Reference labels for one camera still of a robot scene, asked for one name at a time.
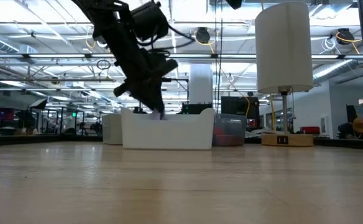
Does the black background gantry frame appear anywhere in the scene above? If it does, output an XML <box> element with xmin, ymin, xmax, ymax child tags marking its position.
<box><xmin>161</xmin><ymin>77</ymin><xmax>190</xmax><ymax>114</ymax></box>

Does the black background machine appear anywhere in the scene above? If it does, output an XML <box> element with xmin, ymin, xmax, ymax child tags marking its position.
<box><xmin>181</xmin><ymin>102</ymin><xmax>213</xmax><ymax>115</ymax></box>

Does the white plastic bin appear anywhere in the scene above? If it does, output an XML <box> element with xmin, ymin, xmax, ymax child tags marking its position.
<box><xmin>121</xmin><ymin>107</ymin><xmax>216</xmax><ymax>151</ymax></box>

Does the white building column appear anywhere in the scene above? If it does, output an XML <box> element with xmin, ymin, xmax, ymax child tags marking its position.
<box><xmin>189</xmin><ymin>63</ymin><xmax>214</xmax><ymax>106</ymax></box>

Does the black ceiling cable reel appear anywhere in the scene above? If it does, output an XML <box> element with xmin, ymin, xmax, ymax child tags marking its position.
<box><xmin>336</xmin><ymin>28</ymin><xmax>356</xmax><ymax>46</ymax></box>
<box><xmin>195</xmin><ymin>27</ymin><xmax>212</xmax><ymax>45</ymax></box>

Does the light grey plastic bin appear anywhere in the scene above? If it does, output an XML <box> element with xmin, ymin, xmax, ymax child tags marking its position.
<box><xmin>101</xmin><ymin>113</ymin><xmax>123</xmax><ymax>146</ymax></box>

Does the person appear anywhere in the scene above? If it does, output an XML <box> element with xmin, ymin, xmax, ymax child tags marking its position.
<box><xmin>338</xmin><ymin>116</ymin><xmax>363</xmax><ymax>140</ymax></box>

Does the red box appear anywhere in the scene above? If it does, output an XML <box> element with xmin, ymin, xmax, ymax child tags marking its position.
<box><xmin>299</xmin><ymin>126</ymin><xmax>321</xmax><ymax>135</ymax></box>

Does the black hanging cable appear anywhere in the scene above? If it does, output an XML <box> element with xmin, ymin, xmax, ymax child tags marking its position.
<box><xmin>214</xmin><ymin>0</ymin><xmax>223</xmax><ymax>114</ymax></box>

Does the person's yellow cap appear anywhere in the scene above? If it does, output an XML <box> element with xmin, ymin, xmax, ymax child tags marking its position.
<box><xmin>352</xmin><ymin>116</ymin><xmax>363</xmax><ymax>133</ymax></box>

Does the yellow hanging cable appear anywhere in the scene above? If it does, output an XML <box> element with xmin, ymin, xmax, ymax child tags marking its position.
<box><xmin>269</xmin><ymin>93</ymin><xmax>278</xmax><ymax>131</ymax></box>

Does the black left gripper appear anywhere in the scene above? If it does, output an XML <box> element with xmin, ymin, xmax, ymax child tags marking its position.
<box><xmin>113</xmin><ymin>49</ymin><xmax>166</xmax><ymax>120</ymax></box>

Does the white shade table lamp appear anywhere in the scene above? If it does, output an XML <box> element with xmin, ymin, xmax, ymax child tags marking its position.
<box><xmin>254</xmin><ymin>2</ymin><xmax>315</xmax><ymax>147</ymax></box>

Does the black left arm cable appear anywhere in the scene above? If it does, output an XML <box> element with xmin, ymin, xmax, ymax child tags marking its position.
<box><xmin>137</xmin><ymin>24</ymin><xmax>198</xmax><ymax>52</ymax></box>

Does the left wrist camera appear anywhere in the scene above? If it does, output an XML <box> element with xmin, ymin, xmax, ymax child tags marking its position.
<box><xmin>156</xmin><ymin>57</ymin><xmax>179</xmax><ymax>78</ymax></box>

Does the black background monitor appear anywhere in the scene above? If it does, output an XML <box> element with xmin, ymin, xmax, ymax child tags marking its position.
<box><xmin>221</xmin><ymin>96</ymin><xmax>260</xmax><ymax>129</ymax></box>

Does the dark translucent plastic bin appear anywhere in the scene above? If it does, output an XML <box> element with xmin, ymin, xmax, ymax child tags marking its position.
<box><xmin>211</xmin><ymin>113</ymin><xmax>248</xmax><ymax>147</ymax></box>

